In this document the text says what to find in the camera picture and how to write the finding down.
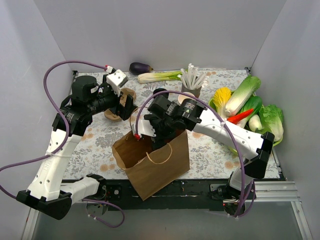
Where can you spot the brown cardboard cup carrier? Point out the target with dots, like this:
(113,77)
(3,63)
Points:
(125,107)

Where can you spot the white toy bok choy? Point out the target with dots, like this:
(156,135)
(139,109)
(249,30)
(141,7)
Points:
(254,123)

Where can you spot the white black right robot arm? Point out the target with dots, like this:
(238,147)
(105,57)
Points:
(198,117)

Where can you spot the purple toy eggplant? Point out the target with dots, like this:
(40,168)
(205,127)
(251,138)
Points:
(137,68)

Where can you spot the orange toy carrot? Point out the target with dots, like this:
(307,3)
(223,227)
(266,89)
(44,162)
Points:
(237,118)

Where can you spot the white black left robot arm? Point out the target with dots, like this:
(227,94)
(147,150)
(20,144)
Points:
(88,98)

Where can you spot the floral patterned table mat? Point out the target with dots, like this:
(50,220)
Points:
(209,159)

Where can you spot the brown cup with straws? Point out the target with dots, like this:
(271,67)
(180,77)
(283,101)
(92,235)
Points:
(192,80)

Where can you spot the aluminium frame rail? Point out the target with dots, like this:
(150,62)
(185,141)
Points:
(276,214)

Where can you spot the stack of black lids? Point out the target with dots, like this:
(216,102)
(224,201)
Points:
(160,90)

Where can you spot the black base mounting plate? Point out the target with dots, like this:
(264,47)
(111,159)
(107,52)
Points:
(179,194)

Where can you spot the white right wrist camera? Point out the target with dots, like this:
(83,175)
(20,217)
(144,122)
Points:
(143,127)

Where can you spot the brown paper bag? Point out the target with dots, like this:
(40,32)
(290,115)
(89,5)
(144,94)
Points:
(151,170)

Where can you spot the toy green lettuce head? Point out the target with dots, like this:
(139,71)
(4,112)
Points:
(271,118)

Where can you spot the large toy napa cabbage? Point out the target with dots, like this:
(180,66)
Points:
(240,96)

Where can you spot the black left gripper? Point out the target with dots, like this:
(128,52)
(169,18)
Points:
(122,107)

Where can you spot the green white toy leek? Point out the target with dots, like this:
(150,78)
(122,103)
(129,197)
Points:
(158,77)

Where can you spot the stack of paper cups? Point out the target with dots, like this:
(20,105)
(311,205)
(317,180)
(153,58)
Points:
(182,97)

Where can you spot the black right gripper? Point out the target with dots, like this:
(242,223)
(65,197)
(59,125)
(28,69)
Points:
(160,128)

